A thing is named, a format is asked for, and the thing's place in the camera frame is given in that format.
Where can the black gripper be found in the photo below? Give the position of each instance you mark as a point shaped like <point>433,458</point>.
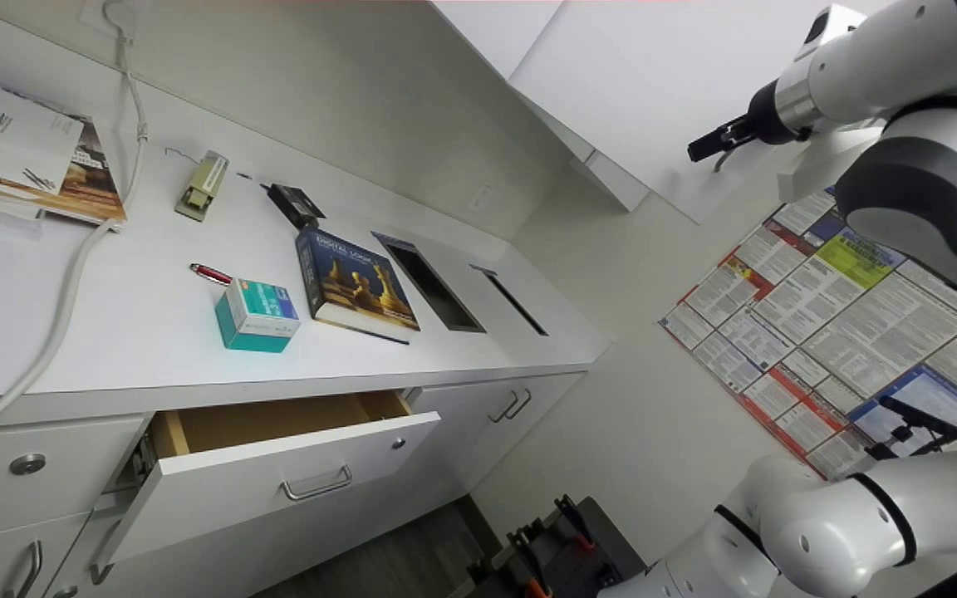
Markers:
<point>768,115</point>

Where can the white overhead cabinet door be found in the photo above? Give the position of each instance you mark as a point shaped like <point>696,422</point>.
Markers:
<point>633,77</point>
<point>501,22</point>

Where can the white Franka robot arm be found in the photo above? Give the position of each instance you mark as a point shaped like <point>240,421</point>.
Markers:
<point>923,68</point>

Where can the white base cabinet front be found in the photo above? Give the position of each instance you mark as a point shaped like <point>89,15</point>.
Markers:
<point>458,425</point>

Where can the open white wooden drawer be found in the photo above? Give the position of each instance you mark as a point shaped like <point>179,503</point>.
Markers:
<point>281,466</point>

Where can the black tripod stand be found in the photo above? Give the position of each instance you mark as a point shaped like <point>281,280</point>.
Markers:
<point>915,417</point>

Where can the dark blue cover book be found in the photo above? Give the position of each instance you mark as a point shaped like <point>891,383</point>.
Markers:
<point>353,285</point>

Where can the black floor case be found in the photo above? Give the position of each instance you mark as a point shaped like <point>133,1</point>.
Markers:
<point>613,543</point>

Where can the black flat device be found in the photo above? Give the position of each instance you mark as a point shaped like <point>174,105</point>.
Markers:
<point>298,203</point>

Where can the teal white cardboard box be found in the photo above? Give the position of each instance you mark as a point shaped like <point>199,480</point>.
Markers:
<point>256,316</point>

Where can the beige stapler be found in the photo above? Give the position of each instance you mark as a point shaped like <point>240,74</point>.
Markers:
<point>200,187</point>

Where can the red pen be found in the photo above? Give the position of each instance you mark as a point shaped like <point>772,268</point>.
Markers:
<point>210,275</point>

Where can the white drawer front with lock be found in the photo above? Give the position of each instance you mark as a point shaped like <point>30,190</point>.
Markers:
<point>81,466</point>

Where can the white booklet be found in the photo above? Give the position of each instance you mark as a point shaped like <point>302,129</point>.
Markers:
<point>0,129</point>

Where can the round silver lock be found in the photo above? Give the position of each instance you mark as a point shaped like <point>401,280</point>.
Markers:
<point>28,462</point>

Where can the red-bordered wall poster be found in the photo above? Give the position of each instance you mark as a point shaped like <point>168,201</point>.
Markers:
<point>789,319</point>

